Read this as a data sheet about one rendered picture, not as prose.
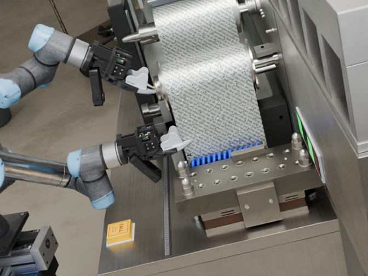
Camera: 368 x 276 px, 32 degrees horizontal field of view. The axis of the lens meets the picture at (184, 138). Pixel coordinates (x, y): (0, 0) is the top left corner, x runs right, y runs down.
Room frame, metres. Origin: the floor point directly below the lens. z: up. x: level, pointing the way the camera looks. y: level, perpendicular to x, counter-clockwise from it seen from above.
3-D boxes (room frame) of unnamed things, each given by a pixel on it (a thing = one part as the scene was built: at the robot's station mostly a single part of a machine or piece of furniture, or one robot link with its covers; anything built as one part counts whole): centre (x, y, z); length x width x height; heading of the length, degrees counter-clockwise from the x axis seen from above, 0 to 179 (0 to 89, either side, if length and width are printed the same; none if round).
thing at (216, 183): (1.50, -0.13, 1.00); 0.40 x 0.16 x 0.06; 84
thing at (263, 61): (1.66, -0.28, 1.25); 0.07 x 0.04 x 0.04; 84
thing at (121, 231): (1.56, 0.26, 0.91); 0.07 x 0.07 x 0.02; 84
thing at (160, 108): (1.73, 0.05, 1.05); 0.06 x 0.05 x 0.31; 84
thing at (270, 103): (1.72, -0.16, 1.00); 0.33 x 0.07 x 0.20; 84
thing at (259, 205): (1.40, -0.14, 0.97); 0.10 x 0.03 x 0.11; 84
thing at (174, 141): (1.62, 0.02, 1.11); 0.09 x 0.03 x 0.06; 83
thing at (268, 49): (1.66, -0.29, 1.28); 0.06 x 0.05 x 0.02; 84
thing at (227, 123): (1.62, -0.11, 1.11); 0.23 x 0.01 x 0.18; 84
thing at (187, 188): (1.47, 0.03, 1.05); 0.04 x 0.04 x 0.04
